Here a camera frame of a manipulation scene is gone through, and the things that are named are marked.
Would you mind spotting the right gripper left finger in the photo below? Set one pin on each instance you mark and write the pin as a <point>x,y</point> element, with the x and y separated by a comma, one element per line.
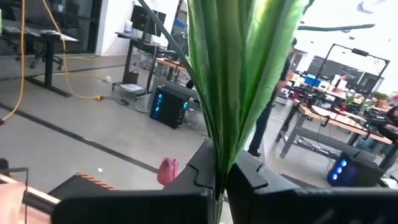
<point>140,205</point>

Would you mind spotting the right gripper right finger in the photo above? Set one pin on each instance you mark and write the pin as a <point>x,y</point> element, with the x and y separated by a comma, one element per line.
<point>295,205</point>

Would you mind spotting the dark red artificial tulip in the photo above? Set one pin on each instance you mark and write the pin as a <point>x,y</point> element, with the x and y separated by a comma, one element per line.
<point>236,77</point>

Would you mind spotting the black desk with shelf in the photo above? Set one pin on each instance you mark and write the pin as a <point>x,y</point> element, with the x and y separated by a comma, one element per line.
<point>128,62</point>

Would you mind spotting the black mat with striped edge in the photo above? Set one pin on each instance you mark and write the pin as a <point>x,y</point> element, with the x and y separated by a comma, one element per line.
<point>81,186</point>

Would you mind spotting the black computer tower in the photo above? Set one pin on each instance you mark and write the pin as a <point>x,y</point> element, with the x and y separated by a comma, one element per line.
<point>169,107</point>
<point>357,171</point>

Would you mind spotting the person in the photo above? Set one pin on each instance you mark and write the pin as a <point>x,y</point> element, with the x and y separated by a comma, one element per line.
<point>392,116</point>
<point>262,124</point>

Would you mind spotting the long wooden work table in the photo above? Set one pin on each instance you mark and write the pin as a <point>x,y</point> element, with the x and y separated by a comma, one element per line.
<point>342,123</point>

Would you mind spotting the black standing desk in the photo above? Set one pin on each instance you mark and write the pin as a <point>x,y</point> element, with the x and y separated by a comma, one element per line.
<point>48,62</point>

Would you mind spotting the white bottle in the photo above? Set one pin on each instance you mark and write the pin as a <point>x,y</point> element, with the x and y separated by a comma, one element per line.
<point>128,28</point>

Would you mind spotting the black unlit monitor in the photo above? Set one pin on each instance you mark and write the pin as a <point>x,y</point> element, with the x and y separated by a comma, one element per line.
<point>146,20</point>

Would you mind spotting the wooden shelf with black frame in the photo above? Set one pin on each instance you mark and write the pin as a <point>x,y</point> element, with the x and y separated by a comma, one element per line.
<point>11,202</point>

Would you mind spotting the black overhead camera frame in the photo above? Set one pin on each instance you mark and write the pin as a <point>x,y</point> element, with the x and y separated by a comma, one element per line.
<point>360,52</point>

